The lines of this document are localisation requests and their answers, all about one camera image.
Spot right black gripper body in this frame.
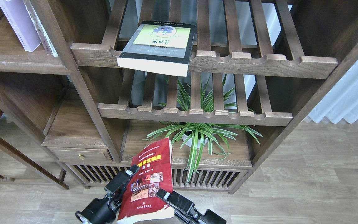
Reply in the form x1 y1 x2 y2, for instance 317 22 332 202
167 191 227 224

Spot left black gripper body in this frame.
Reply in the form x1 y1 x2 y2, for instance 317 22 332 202
75 172 131 224

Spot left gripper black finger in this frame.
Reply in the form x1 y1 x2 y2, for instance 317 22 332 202
126 165 140 178

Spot red cover book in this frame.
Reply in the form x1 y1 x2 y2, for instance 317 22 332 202
117 138 174 224

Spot black yellow thick book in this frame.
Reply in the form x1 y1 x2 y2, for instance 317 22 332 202
117 21 196 77

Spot lavender white book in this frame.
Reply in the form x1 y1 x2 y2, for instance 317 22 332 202
0 0 41 52

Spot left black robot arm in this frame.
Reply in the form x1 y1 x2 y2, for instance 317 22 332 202
75 165 139 224

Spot brass drawer knob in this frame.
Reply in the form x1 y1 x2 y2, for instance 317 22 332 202
78 153 85 160

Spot white plant pot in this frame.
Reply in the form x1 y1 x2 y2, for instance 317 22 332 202
182 131 208 148

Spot green spider plant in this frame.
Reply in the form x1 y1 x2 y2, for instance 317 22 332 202
146 78 262 183

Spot dark wooden bookshelf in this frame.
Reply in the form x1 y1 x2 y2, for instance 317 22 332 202
0 0 358 194

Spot upright book worn spine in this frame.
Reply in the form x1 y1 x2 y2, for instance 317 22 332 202
24 0 58 57

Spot wooden furniture at left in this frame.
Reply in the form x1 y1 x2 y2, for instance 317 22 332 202
0 109 69 190

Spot white curtain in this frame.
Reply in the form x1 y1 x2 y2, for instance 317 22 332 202
308 60 358 124

